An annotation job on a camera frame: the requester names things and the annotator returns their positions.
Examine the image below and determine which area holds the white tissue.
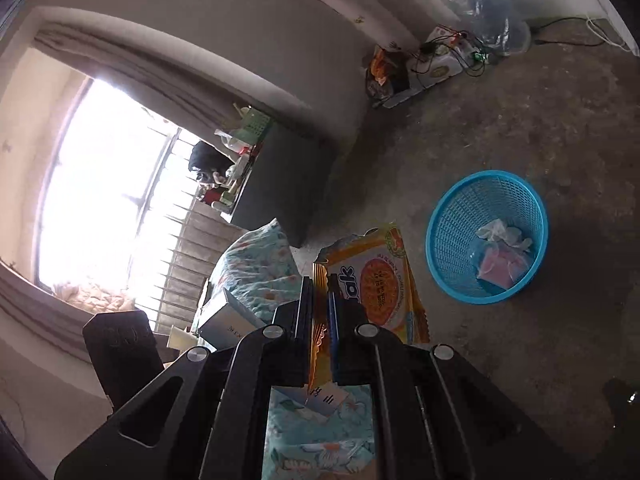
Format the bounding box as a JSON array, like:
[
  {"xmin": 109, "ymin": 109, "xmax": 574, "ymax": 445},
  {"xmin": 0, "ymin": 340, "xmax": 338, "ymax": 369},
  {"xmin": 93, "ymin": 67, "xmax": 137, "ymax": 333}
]
[{"xmin": 475, "ymin": 219, "xmax": 532, "ymax": 253}]

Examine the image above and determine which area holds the white cable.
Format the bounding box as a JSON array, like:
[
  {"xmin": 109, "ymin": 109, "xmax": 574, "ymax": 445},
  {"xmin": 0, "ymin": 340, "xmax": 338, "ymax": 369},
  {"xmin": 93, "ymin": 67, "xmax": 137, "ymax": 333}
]
[{"xmin": 584, "ymin": 12, "xmax": 631, "ymax": 51}]

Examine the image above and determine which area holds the metal window railing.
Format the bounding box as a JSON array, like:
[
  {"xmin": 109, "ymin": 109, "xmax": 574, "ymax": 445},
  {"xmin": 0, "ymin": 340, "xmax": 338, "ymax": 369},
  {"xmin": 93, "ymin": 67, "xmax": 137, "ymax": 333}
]
[{"xmin": 150, "ymin": 120, "xmax": 252, "ymax": 337}]

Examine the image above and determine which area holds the pink scouring sponge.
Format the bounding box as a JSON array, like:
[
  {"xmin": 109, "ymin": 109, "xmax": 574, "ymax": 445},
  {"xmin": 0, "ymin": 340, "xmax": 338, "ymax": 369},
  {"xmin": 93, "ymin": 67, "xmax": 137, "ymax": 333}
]
[{"xmin": 477, "ymin": 245, "xmax": 533, "ymax": 291}]

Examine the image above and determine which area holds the green pen basket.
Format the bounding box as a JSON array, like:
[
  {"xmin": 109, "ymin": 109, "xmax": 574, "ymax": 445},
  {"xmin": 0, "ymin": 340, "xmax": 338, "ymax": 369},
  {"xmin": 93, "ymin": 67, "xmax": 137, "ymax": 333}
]
[{"xmin": 239, "ymin": 110, "xmax": 274, "ymax": 139}]

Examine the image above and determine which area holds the dark bedside cabinet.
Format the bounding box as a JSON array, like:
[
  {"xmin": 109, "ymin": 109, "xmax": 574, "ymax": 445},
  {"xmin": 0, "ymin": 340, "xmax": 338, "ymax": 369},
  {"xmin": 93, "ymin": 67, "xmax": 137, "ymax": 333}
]
[{"xmin": 229, "ymin": 122, "xmax": 337, "ymax": 249}]

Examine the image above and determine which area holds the white power strip box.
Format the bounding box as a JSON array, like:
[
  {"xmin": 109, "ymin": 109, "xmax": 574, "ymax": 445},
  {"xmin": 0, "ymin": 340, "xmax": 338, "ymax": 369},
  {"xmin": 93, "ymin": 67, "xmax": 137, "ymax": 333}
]
[{"xmin": 385, "ymin": 25, "xmax": 482, "ymax": 109}]

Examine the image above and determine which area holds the orange biscuit packet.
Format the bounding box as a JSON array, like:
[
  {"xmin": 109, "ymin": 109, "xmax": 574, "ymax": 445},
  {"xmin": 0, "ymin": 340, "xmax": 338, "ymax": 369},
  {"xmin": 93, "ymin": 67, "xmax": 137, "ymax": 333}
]
[{"xmin": 312, "ymin": 223, "xmax": 431, "ymax": 392}]

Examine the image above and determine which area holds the black floor cable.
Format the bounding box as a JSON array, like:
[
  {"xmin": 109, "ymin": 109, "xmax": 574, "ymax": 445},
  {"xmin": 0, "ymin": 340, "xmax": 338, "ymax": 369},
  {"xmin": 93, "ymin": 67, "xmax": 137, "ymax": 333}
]
[{"xmin": 532, "ymin": 16, "xmax": 592, "ymax": 44}]

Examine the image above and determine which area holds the grey curtain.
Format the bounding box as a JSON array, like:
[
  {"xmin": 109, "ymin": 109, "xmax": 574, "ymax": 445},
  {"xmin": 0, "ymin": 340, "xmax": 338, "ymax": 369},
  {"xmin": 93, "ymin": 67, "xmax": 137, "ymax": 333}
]
[
  {"xmin": 32, "ymin": 19, "xmax": 302, "ymax": 122},
  {"xmin": 0, "ymin": 260, "xmax": 167, "ymax": 362}
]

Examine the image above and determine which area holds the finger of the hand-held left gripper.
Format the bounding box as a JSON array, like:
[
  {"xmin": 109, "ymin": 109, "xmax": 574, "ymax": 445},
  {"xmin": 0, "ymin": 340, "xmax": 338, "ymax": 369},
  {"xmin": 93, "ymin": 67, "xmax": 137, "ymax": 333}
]
[{"xmin": 82, "ymin": 310, "xmax": 166, "ymax": 414}]

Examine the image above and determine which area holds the clear blue water jug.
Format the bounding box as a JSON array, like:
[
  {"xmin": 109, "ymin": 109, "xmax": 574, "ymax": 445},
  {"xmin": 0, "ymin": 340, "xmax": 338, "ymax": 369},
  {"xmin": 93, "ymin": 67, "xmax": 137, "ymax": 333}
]
[{"xmin": 434, "ymin": 0, "xmax": 532, "ymax": 57}]

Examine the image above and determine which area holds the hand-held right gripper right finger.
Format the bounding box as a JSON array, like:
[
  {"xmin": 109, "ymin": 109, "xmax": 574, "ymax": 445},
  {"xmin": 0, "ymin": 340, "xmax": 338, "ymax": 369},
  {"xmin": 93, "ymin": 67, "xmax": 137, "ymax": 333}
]
[{"xmin": 327, "ymin": 276, "xmax": 576, "ymax": 480}]

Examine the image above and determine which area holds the white blue printed box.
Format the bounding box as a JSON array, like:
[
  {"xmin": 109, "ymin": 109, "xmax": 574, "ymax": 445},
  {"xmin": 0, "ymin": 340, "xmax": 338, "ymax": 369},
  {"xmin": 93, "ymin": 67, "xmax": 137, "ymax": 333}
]
[{"xmin": 272, "ymin": 382, "xmax": 352, "ymax": 419}]

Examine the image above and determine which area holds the white dark-edged box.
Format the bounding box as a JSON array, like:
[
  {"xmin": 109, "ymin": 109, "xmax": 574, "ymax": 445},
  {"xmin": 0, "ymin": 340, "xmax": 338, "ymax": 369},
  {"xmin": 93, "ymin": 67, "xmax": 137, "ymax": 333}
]
[{"xmin": 197, "ymin": 287, "xmax": 267, "ymax": 349}]

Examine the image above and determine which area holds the white balloon print board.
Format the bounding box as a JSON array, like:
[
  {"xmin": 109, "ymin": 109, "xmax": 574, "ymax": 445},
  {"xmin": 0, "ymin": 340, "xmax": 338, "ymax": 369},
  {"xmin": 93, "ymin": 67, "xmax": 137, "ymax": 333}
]
[{"xmin": 284, "ymin": 0, "xmax": 402, "ymax": 52}]

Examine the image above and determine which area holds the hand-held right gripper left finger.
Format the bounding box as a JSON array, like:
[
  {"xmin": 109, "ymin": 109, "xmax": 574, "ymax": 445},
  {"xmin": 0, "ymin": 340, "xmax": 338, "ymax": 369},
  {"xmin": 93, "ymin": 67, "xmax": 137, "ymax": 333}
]
[{"xmin": 55, "ymin": 276, "xmax": 317, "ymax": 480}]

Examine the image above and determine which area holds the black orange snack bag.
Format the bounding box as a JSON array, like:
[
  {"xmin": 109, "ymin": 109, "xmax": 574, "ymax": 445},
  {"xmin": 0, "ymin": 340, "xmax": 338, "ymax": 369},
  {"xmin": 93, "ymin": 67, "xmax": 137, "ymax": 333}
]
[{"xmin": 367, "ymin": 46, "xmax": 412, "ymax": 109}]

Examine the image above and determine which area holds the clear pink print plastic bag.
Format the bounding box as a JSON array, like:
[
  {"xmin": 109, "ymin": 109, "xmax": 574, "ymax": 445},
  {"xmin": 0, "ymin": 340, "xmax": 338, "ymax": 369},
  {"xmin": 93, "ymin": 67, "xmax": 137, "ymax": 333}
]
[{"xmin": 470, "ymin": 237, "xmax": 503, "ymax": 283}]

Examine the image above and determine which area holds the floral blue blanket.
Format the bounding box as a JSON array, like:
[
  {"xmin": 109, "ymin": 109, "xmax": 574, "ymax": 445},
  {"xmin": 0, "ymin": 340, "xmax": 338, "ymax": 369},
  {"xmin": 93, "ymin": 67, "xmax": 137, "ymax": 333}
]
[{"xmin": 207, "ymin": 219, "xmax": 379, "ymax": 480}]

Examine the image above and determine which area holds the blue plastic basket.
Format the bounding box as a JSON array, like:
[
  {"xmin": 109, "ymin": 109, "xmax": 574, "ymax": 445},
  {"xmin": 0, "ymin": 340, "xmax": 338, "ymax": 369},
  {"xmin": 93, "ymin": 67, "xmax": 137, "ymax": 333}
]
[{"xmin": 425, "ymin": 170, "xmax": 550, "ymax": 306}]

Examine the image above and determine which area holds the beige cloth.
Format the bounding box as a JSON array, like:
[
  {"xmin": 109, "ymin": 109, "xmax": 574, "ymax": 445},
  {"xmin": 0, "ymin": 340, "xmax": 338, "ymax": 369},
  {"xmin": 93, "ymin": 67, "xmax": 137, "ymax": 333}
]
[{"xmin": 52, "ymin": 280, "xmax": 137, "ymax": 314}]

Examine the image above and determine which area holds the black charger cable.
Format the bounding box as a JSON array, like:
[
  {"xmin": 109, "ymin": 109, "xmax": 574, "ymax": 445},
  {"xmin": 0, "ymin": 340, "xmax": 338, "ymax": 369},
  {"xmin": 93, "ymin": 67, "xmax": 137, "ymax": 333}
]
[{"xmin": 407, "ymin": 30, "xmax": 489, "ymax": 79}]

